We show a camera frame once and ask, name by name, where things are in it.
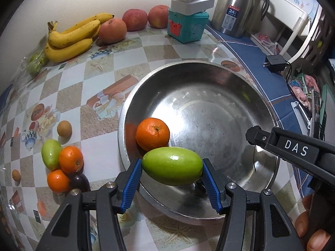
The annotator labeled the green oval jujube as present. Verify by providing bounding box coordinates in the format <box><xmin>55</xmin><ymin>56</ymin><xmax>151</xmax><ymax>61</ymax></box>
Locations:
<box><xmin>142</xmin><ymin>147</ymin><xmax>203</xmax><ymax>186</ymax></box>
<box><xmin>41</xmin><ymin>139</ymin><xmax>62</xmax><ymax>171</ymax></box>

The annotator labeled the orange mandarin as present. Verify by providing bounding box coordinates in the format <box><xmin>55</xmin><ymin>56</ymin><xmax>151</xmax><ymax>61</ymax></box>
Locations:
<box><xmin>47</xmin><ymin>169</ymin><xmax>70</xmax><ymax>193</ymax></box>
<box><xmin>135</xmin><ymin>117</ymin><xmax>170</xmax><ymax>151</ymax></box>
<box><xmin>58</xmin><ymin>146</ymin><xmax>84</xmax><ymax>174</ymax></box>

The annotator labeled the dark purple plum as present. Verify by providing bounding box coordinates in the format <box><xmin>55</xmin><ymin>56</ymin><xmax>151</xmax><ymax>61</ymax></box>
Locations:
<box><xmin>69</xmin><ymin>173</ymin><xmax>90</xmax><ymax>192</ymax></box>

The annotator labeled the large steel bowl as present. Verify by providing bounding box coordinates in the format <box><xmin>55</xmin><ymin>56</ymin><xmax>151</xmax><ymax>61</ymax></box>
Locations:
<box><xmin>117</xmin><ymin>60</ymin><xmax>281</xmax><ymax>220</ymax></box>

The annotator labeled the small brown longan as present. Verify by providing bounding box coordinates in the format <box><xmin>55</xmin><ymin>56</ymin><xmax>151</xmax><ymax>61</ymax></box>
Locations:
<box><xmin>12</xmin><ymin>169</ymin><xmax>21</xmax><ymax>182</ymax></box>
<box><xmin>57</xmin><ymin>120</ymin><xmax>72</xmax><ymax>138</ymax></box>

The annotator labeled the right human hand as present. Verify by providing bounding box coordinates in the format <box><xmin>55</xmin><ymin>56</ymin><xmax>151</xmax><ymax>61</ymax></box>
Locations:
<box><xmin>294</xmin><ymin>193</ymin><xmax>334</xmax><ymax>250</ymax></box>

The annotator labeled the black power adapter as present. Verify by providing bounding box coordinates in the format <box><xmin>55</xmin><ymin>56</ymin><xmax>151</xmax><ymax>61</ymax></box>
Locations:
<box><xmin>263</xmin><ymin>54</ymin><xmax>287</xmax><ymax>73</ymax></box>

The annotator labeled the red apple front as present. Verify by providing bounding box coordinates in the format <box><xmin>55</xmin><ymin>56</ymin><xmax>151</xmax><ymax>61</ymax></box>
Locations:
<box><xmin>98</xmin><ymin>18</ymin><xmax>127</xmax><ymax>44</ymax></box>

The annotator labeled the red apple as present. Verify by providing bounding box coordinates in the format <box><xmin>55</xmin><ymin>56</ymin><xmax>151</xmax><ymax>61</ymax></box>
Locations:
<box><xmin>98</xmin><ymin>18</ymin><xmax>127</xmax><ymax>44</ymax></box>
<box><xmin>148</xmin><ymin>5</ymin><xmax>169</xmax><ymax>29</ymax></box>
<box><xmin>122</xmin><ymin>9</ymin><xmax>148</xmax><ymax>32</ymax></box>

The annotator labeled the yellow banana bunch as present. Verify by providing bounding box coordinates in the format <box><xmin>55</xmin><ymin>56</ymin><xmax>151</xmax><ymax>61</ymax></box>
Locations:
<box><xmin>44</xmin><ymin>13</ymin><xmax>114</xmax><ymax>62</ymax></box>

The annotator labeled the clear bag of limes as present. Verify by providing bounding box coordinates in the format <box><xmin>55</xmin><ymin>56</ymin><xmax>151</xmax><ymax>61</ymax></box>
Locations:
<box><xmin>11</xmin><ymin>48</ymin><xmax>49</xmax><ymax>90</ymax></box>

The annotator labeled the teal plastic box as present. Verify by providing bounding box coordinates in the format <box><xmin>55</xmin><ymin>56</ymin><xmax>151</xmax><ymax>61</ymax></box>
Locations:
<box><xmin>167</xmin><ymin>9</ymin><xmax>209</xmax><ymax>44</ymax></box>

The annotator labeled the red apple middle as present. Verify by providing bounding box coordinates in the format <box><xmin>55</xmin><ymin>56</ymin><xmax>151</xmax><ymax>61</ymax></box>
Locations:
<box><xmin>122</xmin><ymin>9</ymin><xmax>148</xmax><ymax>32</ymax></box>

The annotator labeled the red apple right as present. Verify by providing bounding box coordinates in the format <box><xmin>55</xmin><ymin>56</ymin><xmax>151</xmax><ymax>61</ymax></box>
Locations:
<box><xmin>148</xmin><ymin>5</ymin><xmax>169</xmax><ymax>29</ymax></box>

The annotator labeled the steel thermos jug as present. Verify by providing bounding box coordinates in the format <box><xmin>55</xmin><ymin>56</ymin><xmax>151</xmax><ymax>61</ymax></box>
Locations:
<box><xmin>211</xmin><ymin>0</ymin><xmax>270</xmax><ymax>38</ymax></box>

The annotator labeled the white chair frame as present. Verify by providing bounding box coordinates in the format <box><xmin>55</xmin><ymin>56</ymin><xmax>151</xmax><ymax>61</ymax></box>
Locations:
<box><xmin>267</xmin><ymin>0</ymin><xmax>322</xmax><ymax>64</ymax></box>

